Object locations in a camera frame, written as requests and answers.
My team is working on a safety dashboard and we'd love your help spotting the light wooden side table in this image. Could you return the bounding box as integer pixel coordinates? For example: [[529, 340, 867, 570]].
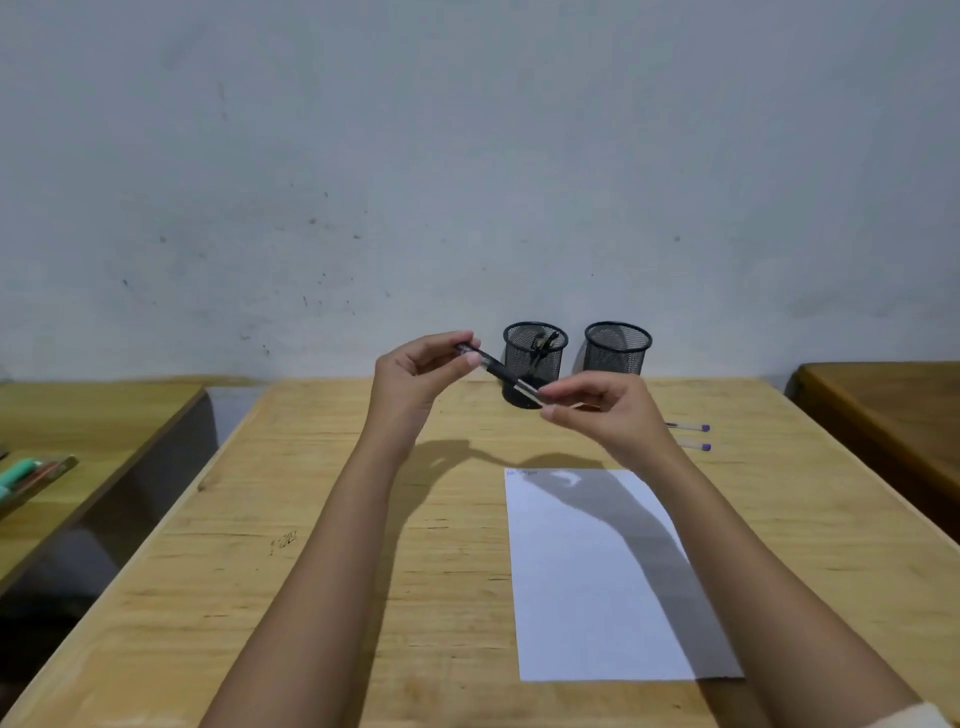
[[0, 378, 219, 601]]

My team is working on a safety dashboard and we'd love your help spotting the black mesh pen holder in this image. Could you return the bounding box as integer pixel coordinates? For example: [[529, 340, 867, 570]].
[[583, 321, 654, 378], [502, 321, 569, 410]]

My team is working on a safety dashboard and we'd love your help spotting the person's right forearm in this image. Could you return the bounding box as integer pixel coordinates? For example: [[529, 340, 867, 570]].
[[633, 453, 924, 728]]

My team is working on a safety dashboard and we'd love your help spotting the white paper sheet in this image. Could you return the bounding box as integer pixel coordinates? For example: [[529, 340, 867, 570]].
[[503, 468, 745, 683]]

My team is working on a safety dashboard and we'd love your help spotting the person's left forearm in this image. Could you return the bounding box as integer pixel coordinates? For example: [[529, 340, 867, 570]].
[[198, 434, 421, 728]]

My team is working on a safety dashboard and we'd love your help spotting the person's right hand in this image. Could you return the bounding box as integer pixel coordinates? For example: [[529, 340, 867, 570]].
[[538, 371, 680, 481]]

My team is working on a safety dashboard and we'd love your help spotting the green marker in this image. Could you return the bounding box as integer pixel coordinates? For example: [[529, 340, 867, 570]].
[[0, 458, 43, 501]]

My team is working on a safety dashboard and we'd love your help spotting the dark wooden side table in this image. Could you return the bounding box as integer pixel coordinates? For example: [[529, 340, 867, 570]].
[[785, 362, 960, 545]]

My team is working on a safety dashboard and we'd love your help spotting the cream sleeve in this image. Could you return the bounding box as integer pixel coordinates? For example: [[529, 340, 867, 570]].
[[888, 701, 955, 728]]

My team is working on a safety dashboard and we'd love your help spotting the person's left hand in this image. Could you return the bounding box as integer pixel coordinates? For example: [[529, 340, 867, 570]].
[[367, 330, 482, 451]]

